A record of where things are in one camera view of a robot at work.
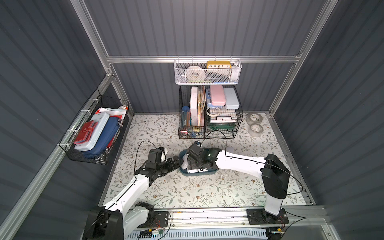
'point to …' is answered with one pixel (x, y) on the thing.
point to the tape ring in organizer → (213, 115)
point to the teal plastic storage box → (184, 171)
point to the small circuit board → (148, 233)
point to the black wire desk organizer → (208, 112)
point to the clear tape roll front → (255, 130)
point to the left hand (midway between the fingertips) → (178, 164)
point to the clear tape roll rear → (254, 118)
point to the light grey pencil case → (231, 101)
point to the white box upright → (194, 105)
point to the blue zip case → (112, 125)
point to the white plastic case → (102, 118)
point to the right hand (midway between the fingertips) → (198, 164)
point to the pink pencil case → (218, 96)
